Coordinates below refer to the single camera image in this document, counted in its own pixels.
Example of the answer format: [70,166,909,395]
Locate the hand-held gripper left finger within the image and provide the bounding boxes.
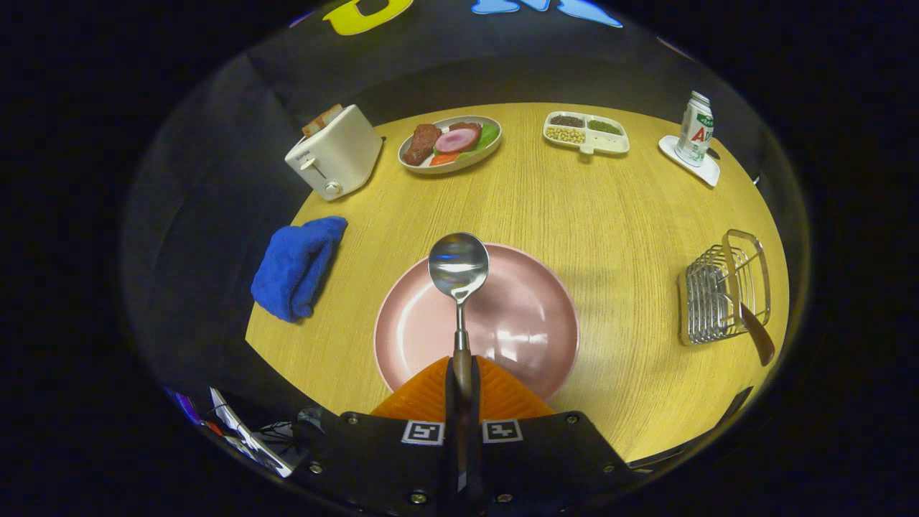
[291,357,467,514]

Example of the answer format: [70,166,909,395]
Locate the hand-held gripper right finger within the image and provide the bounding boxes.
[470,357,640,514]

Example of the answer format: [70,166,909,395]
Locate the metal spoon with brown handle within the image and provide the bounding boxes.
[428,232,490,403]

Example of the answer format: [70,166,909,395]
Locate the metal fork with brown handle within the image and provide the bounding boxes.
[720,241,777,368]

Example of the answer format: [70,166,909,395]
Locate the pink plate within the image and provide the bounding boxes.
[373,243,581,401]

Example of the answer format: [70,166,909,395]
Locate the blue cloth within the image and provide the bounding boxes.
[250,216,349,323]

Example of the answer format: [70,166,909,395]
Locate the white toaster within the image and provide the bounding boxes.
[284,104,384,202]

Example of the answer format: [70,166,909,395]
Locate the white food bowl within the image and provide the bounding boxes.
[397,115,503,175]

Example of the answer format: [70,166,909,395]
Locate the white divided tray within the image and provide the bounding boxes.
[542,111,631,156]

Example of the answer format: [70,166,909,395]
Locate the large brown meat patty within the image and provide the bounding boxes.
[403,124,443,167]

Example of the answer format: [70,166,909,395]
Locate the white square coaster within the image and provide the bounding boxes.
[658,135,721,188]

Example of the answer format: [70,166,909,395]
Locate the pink ham slice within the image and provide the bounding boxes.
[434,128,480,154]

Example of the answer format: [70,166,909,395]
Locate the brown toast slices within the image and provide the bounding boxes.
[302,104,345,139]

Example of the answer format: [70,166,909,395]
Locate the white green drink bottle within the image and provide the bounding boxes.
[674,90,715,168]

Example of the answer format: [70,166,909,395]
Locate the metal wire basket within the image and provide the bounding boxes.
[676,229,773,347]

